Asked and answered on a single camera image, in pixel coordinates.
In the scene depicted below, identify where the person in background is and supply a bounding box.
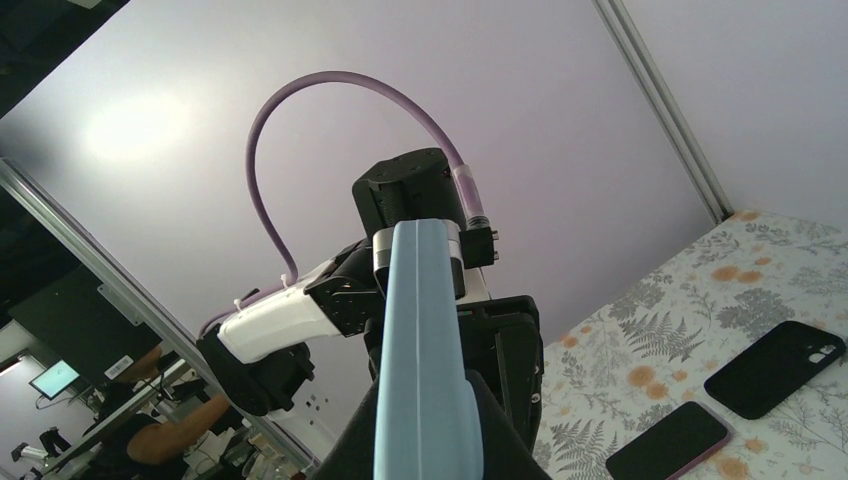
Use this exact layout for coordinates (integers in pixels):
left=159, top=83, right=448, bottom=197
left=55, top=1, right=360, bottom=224
left=83, top=345, right=232, bottom=479

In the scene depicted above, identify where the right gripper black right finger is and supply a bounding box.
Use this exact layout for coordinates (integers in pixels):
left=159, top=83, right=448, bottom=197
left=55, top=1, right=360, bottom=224
left=465, top=370, right=550, bottom=480

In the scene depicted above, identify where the background computer monitor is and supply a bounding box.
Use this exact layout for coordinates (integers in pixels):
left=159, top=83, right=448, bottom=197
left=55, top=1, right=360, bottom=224
left=28, top=360, right=80, bottom=400

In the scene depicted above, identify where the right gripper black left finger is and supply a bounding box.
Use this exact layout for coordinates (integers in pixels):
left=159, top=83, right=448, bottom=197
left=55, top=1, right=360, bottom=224
left=311, top=380, right=378, bottom=480

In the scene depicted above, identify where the black smartphone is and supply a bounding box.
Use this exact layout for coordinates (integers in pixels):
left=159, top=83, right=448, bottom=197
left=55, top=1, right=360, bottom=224
left=605, top=401, right=731, bottom=480

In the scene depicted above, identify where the aluminium corner frame post left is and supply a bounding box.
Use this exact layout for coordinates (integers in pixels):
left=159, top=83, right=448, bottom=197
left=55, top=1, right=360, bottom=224
left=593, top=0, right=734, bottom=224

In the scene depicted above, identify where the floral patterned table mat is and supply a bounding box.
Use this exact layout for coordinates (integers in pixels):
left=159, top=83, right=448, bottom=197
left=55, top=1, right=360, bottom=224
left=533, top=211, right=847, bottom=479

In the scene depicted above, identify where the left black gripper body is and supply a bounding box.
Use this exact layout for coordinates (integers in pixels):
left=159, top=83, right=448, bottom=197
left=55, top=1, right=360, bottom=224
left=362, top=294, right=546, bottom=458

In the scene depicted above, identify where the black phone case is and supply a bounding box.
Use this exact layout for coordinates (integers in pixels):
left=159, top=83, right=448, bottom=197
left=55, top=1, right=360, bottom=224
left=704, top=321, right=846, bottom=420

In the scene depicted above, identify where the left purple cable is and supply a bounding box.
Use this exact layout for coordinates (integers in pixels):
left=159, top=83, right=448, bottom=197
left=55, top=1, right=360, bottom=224
left=198, top=70, right=492, bottom=339

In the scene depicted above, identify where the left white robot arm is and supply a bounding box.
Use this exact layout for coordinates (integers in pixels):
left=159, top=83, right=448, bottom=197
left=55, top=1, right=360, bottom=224
left=197, top=148, right=544, bottom=459

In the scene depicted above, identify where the light blue phone case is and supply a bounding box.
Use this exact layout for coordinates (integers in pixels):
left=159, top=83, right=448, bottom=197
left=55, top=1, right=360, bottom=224
left=372, top=219, right=486, bottom=480

